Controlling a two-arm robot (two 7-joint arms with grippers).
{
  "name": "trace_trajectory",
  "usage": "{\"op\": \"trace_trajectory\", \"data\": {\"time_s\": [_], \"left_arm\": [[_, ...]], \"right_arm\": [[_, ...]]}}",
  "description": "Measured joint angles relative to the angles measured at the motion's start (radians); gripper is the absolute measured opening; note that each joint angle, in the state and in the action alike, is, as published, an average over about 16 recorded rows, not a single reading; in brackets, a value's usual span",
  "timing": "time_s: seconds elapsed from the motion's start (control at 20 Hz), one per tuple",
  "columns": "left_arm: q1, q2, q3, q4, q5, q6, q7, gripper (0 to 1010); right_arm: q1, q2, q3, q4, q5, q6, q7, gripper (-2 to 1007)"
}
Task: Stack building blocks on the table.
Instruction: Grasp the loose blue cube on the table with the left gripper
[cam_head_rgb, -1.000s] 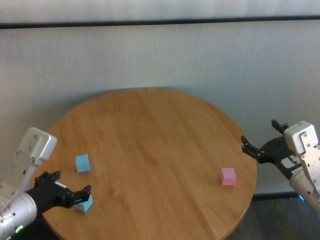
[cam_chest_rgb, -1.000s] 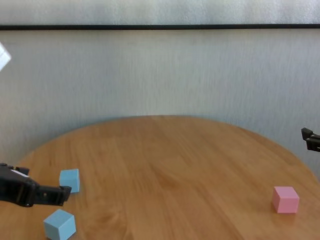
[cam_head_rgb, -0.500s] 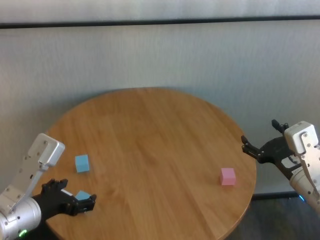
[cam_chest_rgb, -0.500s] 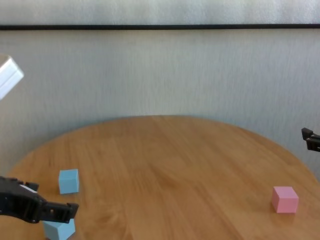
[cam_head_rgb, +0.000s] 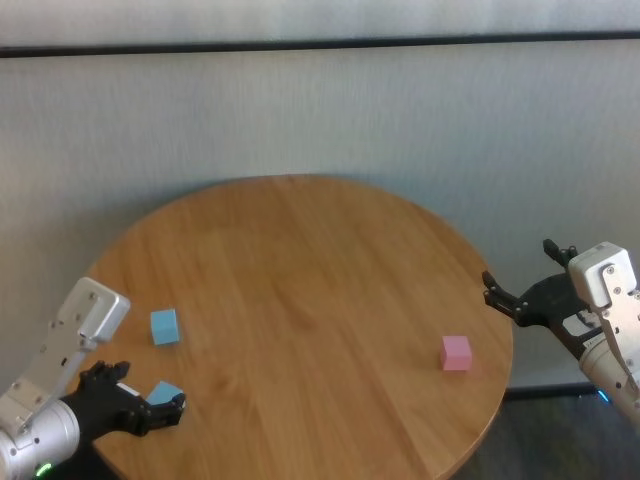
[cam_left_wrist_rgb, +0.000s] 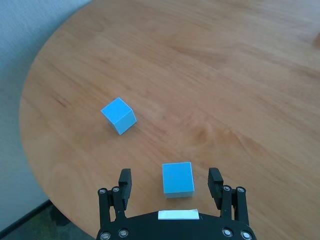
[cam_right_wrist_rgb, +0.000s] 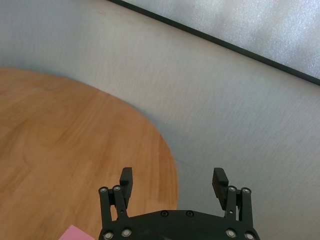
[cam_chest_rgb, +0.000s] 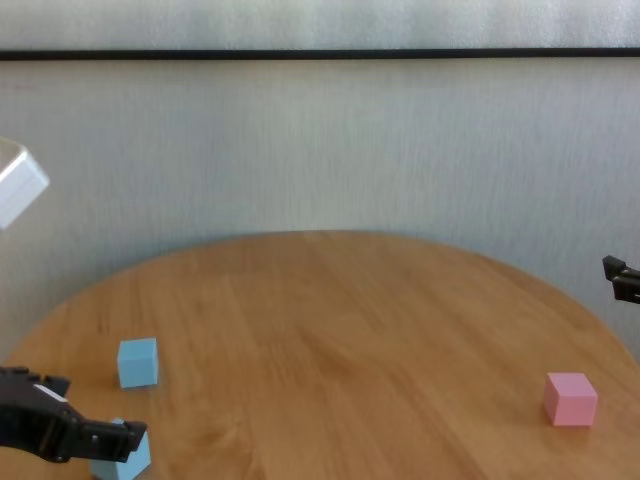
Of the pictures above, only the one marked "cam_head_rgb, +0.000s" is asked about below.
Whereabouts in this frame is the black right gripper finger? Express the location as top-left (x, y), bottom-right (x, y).
top-left (481, 269), bottom-right (525, 327)
top-left (542, 238), bottom-right (579, 271)

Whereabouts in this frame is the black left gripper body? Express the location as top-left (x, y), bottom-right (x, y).
top-left (62, 382), bottom-right (146, 444)

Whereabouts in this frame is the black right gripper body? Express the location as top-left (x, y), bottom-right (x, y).
top-left (519, 272), bottom-right (604, 359)

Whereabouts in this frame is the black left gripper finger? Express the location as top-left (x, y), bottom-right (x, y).
top-left (82, 360), bottom-right (130, 391)
top-left (127, 393), bottom-right (187, 437)

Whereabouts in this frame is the light blue cube block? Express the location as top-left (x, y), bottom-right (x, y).
top-left (149, 308), bottom-right (180, 347)
top-left (146, 380), bottom-right (181, 407)

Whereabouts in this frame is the pink cube block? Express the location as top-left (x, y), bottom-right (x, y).
top-left (440, 335), bottom-right (474, 373)

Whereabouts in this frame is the black baseboard strip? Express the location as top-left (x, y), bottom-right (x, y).
top-left (502, 382), bottom-right (601, 401)

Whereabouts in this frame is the black wall rail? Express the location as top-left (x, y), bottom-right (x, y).
top-left (0, 30), bottom-right (640, 59)

